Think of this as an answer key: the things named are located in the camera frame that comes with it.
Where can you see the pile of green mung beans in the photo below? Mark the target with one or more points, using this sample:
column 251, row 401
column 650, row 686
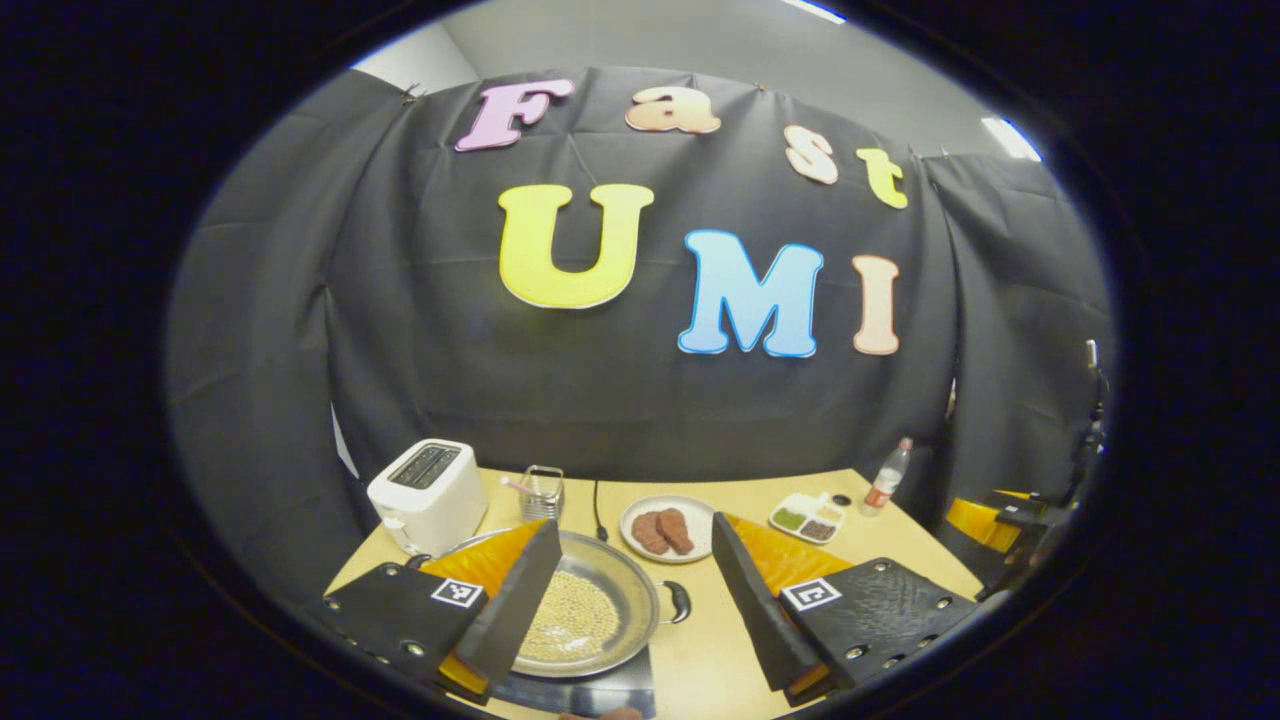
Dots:
column 790, row 519

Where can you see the white toaster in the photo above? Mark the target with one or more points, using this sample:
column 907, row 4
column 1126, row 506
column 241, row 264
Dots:
column 425, row 500

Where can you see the pile of dark red beans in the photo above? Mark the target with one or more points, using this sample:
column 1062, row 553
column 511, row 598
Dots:
column 818, row 530

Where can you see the ceiling light panel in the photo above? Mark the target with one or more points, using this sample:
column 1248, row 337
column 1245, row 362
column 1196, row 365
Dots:
column 812, row 10
column 1010, row 140

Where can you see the pile of soybeans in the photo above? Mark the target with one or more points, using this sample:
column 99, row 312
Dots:
column 575, row 615

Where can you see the pink stick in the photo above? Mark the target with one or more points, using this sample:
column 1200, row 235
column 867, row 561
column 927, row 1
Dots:
column 515, row 485

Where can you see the clear water bottle red label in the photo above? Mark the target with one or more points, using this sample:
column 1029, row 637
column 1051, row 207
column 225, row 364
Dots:
column 885, row 485

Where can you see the white divided dish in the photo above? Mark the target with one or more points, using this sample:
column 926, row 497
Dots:
column 805, row 503

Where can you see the black induction cooktop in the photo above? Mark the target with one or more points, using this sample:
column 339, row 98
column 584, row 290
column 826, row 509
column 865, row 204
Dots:
column 600, row 695

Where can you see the red meat slice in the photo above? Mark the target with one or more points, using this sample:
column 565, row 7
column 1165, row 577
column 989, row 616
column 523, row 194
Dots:
column 648, row 535
column 677, row 530

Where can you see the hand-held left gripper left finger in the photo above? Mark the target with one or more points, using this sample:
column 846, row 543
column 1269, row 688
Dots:
column 515, row 610

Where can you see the small pile of yellow beans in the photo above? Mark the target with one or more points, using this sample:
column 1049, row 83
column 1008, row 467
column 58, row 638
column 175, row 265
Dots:
column 830, row 514

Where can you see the black backdrop cloth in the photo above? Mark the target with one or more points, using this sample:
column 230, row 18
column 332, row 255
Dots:
column 400, row 350

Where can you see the round white plate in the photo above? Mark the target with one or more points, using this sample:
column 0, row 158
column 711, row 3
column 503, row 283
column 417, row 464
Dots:
column 700, row 530

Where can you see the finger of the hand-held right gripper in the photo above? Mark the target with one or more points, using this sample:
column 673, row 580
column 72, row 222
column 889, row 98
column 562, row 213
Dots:
column 980, row 523

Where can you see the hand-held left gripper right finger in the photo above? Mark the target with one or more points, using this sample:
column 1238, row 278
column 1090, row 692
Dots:
column 760, row 620

